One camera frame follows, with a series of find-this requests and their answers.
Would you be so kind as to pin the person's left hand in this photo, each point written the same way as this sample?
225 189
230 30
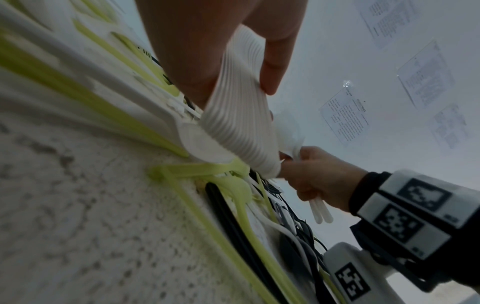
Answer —
210 35

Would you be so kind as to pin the black marker right wrist band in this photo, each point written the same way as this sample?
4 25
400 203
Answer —
412 213

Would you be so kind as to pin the white plastic fork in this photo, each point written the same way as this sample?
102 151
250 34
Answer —
288 133
320 212

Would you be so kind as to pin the pile of plastic cutlery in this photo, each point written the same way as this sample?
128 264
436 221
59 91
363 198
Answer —
112 118

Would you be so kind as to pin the person's right hand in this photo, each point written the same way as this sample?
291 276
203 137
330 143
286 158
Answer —
322 178

